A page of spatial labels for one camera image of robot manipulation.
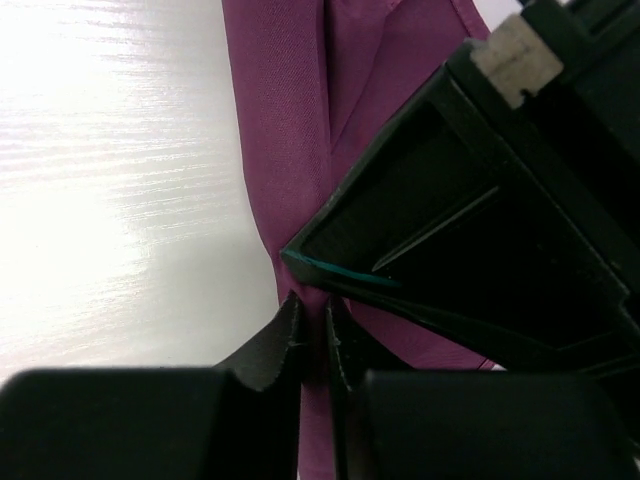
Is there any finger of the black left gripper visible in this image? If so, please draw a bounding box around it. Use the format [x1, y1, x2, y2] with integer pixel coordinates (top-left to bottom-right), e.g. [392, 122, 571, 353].
[281, 1, 639, 378]

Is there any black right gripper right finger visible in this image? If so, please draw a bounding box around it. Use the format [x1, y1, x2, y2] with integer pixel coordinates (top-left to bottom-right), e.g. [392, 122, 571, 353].
[326, 298, 639, 479]

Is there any purple cloth napkin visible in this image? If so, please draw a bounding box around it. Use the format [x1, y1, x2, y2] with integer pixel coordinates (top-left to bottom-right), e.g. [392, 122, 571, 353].
[223, 1, 488, 479]

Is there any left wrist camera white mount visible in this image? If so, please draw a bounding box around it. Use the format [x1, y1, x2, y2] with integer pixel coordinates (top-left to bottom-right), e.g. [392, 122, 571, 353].
[470, 14, 564, 110]

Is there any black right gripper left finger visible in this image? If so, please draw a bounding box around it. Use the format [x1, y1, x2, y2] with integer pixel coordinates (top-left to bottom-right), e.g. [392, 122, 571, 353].
[1, 295, 303, 479]

